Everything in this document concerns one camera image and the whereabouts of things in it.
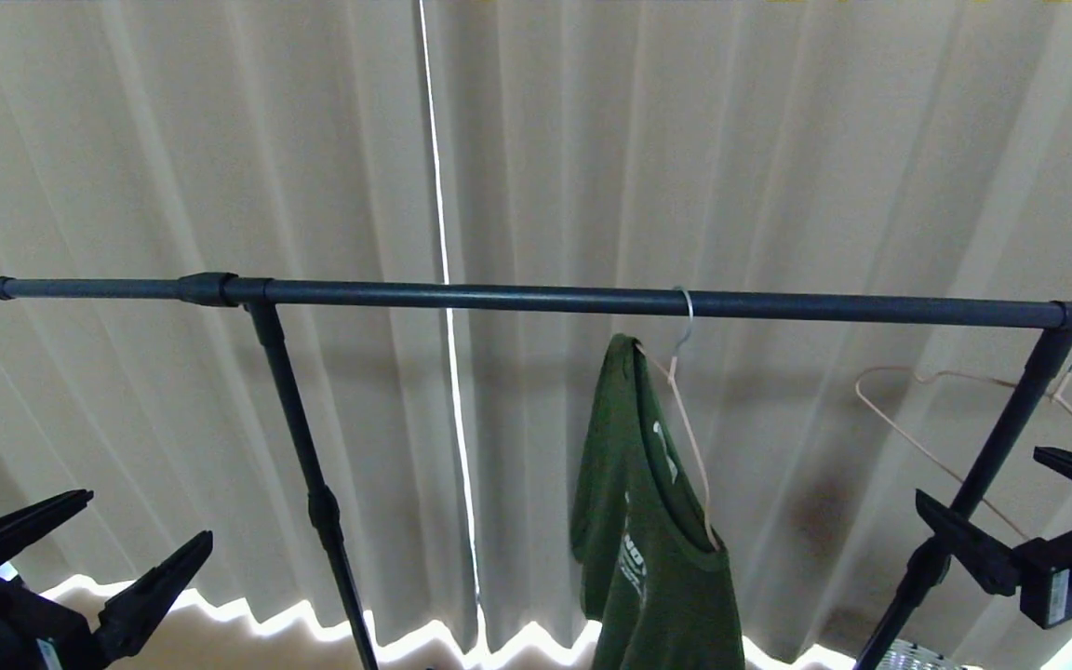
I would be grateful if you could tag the pink clothes hanger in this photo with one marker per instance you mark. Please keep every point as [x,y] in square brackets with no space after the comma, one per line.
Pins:
[690,437]
[908,437]

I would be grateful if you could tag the green long-sleeved shirt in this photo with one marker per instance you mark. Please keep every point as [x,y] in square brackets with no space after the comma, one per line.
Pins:
[648,577]

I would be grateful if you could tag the white laundry basket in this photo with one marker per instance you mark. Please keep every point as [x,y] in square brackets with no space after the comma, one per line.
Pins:
[913,661]

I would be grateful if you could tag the black clothes rack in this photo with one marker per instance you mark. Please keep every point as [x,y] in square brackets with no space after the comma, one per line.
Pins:
[499,298]

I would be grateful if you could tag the beige curtain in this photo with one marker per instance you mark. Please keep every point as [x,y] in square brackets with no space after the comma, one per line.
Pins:
[592,121]

